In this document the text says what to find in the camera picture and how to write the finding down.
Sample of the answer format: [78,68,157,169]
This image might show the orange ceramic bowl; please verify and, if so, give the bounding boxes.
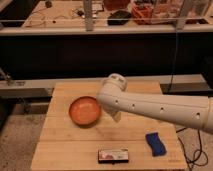
[69,96,101,126]

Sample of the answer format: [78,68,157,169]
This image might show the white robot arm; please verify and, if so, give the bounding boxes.
[97,73,213,134]

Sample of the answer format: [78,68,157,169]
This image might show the black object on bench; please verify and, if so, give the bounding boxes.
[107,10,131,26]

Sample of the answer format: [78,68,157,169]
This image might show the black rectangular box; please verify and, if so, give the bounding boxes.
[98,149,129,164]

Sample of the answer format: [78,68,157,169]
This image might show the orange crate on bench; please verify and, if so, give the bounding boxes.
[131,4,152,25]

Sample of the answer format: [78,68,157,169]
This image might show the blue sponge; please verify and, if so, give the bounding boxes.
[145,132,166,157]

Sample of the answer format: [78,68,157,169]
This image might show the metal clamp at left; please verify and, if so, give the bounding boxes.
[0,67,25,86]

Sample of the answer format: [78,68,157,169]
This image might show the grey vertical post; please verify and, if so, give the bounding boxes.
[83,0,93,31]

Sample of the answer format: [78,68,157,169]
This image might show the grey right post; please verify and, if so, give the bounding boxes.
[176,0,192,30]

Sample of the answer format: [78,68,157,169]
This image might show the black floor cable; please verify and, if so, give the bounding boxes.
[175,126,210,171]

